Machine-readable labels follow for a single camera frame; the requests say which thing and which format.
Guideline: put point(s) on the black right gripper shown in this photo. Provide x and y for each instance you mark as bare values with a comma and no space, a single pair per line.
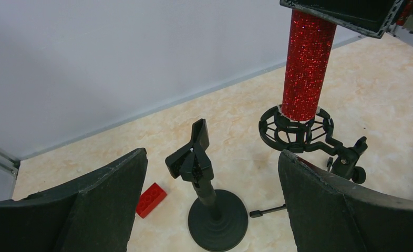
371,18

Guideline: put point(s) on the black shock mount tripod stand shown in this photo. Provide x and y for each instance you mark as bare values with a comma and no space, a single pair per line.
281,133

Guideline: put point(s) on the red toy brick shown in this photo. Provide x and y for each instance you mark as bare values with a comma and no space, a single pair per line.
150,199

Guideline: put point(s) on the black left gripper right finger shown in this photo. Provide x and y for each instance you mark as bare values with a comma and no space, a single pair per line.
330,213

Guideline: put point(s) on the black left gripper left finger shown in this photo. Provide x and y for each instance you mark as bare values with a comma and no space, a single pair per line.
94,212

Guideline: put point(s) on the black round base clamp stand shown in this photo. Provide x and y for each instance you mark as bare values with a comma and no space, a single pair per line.
217,219

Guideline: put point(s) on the red glitter microphone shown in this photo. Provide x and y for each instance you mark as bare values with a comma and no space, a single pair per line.
309,48

